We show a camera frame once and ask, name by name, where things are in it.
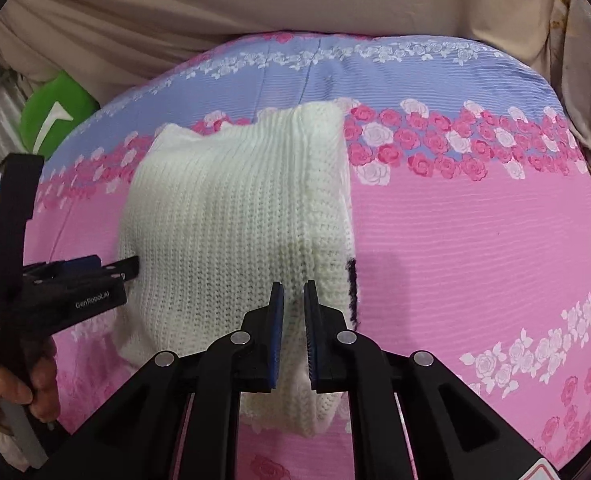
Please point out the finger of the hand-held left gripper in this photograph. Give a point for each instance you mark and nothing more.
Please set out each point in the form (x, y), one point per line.
(120, 269)

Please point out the green bag with white arrow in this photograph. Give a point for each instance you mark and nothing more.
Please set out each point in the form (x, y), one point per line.
(77, 91)

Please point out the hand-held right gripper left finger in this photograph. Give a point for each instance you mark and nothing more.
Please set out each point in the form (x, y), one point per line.
(274, 340)

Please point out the person's left hand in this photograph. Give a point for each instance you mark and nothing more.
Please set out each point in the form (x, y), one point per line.
(5, 385)

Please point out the pink floral bed sheet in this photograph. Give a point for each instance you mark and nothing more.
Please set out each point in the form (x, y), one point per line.
(475, 235)

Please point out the white knit sweater striped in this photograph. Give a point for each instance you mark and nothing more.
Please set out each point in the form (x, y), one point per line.
(225, 210)

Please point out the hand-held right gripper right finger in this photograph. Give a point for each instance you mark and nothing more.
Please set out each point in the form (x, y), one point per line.
(311, 340)

